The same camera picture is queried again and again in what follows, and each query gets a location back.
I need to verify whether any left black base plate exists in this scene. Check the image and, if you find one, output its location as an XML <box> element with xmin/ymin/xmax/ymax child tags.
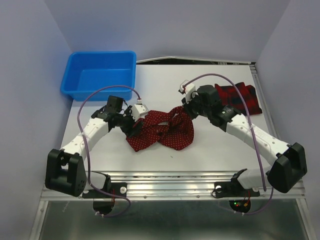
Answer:
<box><xmin>82</xmin><ymin>182</ymin><xmax>127</xmax><ymax>199</ymax></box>

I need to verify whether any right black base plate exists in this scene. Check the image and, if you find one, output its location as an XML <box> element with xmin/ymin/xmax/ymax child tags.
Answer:
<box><xmin>211</xmin><ymin>181</ymin><xmax>260</xmax><ymax>199</ymax></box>

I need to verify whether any red navy plaid skirt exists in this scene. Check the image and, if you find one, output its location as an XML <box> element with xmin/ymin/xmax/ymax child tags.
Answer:
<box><xmin>214</xmin><ymin>82</ymin><xmax>263</xmax><ymax>116</ymax></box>

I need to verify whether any aluminium table frame rail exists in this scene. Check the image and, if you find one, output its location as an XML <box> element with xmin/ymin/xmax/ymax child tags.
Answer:
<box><xmin>40</xmin><ymin>171</ymin><xmax>305</xmax><ymax>202</ymax></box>

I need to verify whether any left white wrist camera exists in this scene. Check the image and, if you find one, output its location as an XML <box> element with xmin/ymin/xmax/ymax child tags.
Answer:
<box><xmin>131</xmin><ymin>104</ymin><xmax>149</xmax><ymax>122</ymax></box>

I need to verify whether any red white-dotted skirt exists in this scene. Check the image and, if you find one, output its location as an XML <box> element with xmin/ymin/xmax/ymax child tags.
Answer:
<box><xmin>126</xmin><ymin>106</ymin><xmax>195</xmax><ymax>152</ymax></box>

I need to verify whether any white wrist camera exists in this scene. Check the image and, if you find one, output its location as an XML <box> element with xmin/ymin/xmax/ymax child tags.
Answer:
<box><xmin>178</xmin><ymin>80</ymin><xmax>196</xmax><ymax>97</ymax></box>
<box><xmin>131</xmin><ymin>104</ymin><xmax>149</xmax><ymax>122</ymax></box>

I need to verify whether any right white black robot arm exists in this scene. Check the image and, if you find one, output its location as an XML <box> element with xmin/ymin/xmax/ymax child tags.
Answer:
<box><xmin>178</xmin><ymin>83</ymin><xmax>307</xmax><ymax>195</ymax></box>

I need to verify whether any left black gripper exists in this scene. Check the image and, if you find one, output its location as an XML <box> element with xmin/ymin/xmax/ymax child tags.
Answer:
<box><xmin>115</xmin><ymin>105</ymin><xmax>143</xmax><ymax>138</ymax></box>

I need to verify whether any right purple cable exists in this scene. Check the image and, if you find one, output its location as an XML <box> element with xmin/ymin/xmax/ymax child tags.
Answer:
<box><xmin>183</xmin><ymin>72</ymin><xmax>274</xmax><ymax>216</ymax></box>

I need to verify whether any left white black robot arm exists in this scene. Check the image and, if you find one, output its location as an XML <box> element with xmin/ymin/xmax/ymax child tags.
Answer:
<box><xmin>45</xmin><ymin>96</ymin><xmax>149</xmax><ymax>197</ymax></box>

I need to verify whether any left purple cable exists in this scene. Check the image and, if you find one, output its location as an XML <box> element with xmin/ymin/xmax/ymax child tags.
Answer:
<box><xmin>77</xmin><ymin>85</ymin><xmax>144</xmax><ymax>218</ymax></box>

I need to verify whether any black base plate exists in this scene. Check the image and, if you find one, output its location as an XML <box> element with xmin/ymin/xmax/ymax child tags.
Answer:
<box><xmin>211</xmin><ymin>181</ymin><xmax>260</xmax><ymax>199</ymax></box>
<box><xmin>82</xmin><ymin>182</ymin><xmax>127</xmax><ymax>199</ymax></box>

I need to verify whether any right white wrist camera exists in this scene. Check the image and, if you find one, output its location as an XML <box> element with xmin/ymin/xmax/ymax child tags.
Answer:
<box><xmin>178</xmin><ymin>80</ymin><xmax>196</xmax><ymax>97</ymax></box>

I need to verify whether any blue plastic bin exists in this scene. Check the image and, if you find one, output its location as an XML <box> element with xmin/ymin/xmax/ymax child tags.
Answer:
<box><xmin>60</xmin><ymin>51</ymin><xmax>137</xmax><ymax>102</ymax></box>

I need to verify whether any purple cable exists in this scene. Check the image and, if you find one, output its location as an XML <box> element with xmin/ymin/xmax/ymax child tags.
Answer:
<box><xmin>77</xmin><ymin>85</ymin><xmax>144</xmax><ymax>218</ymax></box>
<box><xmin>183</xmin><ymin>72</ymin><xmax>274</xmax><ymax>216</ymax></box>

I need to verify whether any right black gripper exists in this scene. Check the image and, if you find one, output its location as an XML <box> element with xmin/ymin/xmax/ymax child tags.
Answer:
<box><xmin>181</xmin><ymin>92</ymin><xmax>211</xmax><ymax>120</ymax></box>

